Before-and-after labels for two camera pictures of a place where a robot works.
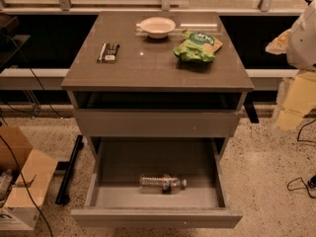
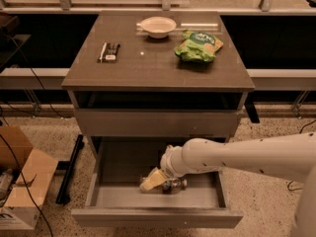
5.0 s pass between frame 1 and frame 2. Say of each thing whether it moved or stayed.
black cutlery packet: stayed
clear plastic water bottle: stayed
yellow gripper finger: moved
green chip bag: stayed
